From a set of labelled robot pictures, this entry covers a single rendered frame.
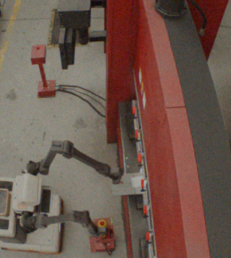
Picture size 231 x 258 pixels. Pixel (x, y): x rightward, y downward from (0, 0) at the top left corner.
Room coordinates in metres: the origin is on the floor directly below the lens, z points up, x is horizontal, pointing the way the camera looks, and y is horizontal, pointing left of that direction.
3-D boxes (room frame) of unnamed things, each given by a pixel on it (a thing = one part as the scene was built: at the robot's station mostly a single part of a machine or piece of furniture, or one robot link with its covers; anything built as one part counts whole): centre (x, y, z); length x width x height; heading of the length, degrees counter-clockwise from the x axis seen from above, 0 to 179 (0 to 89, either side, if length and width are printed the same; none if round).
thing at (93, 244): (0.59, 0.09, 0.06); 0.25 x 0.20 x 0.12; 100
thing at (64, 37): (2.08, 0.48, 1.42); 0.45 x 0.12 x 0.36; 5
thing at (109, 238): (0.60, 0.06, 0.75); 0.20 x 0.16 x 0.18; 10
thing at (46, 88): (2.46, 0.94, 0.41); 0.25 x 0.20 x 0.83; 98
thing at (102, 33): (2.21, 0.20, 1.18); 0.40 x 0.24 x 0.07; 8
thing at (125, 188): (0.94, -0.11, 1.00); 0.26 x 0.18 x 0.01; 98
